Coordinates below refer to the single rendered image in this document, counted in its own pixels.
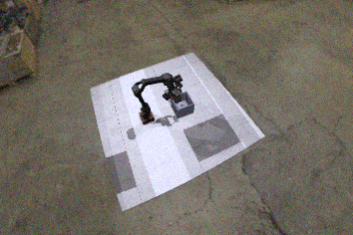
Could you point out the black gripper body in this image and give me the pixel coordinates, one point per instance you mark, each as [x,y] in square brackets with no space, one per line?
[166,96]

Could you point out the white square plate with hole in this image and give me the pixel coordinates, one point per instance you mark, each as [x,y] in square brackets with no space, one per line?
[181,104]

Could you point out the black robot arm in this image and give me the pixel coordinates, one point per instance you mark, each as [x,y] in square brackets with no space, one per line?
[166,78]

